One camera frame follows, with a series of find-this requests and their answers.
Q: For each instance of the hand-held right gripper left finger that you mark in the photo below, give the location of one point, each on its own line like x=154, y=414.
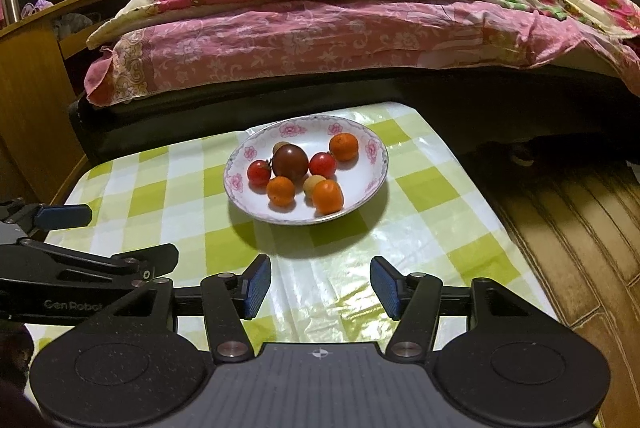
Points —
x=256, y=286

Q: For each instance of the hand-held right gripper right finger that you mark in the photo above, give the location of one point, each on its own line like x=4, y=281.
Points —
x=387, y=288

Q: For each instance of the dark purple tomato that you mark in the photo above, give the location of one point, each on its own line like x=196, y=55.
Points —
x=291, y=161

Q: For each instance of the grey cloth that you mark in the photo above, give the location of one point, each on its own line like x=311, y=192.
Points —
x=75, y=23

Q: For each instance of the white plate with floral rim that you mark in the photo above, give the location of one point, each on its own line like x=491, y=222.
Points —
x=365, y=178

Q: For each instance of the dark shoe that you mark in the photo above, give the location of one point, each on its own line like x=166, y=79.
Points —
x=522, y=156

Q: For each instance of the red cherry tomato with stem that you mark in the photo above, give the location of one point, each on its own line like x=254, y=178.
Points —
x=323, y=164

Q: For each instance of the steel thermos bottle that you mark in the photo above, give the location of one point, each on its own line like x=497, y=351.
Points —
x=11, y=3

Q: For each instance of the purple knitted item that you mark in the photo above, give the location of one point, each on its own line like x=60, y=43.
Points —
x=35, y=8

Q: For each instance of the pink floral quilt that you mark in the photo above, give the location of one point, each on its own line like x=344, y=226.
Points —
x=300, y=38

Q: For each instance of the brown longan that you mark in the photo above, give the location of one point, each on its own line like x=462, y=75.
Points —
x=312, y=184
x=281, y=146

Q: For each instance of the large orange tangerine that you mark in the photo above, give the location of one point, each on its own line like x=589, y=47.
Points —
x=328, y=198

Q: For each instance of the dark bed frame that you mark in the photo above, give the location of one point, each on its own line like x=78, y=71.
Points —
x=450, y=93

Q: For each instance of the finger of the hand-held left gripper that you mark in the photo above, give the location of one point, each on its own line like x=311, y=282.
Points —
x=65, y=215
x=115, y=260

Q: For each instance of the wooden cabinet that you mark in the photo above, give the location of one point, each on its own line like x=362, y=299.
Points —
x=30, y=98

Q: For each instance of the small orange tangerine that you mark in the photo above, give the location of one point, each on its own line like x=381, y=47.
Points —
x=344, y=147
x=280, y=191

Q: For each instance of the green and white checkered tablecloth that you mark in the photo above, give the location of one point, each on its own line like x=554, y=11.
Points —
x=440, y=228

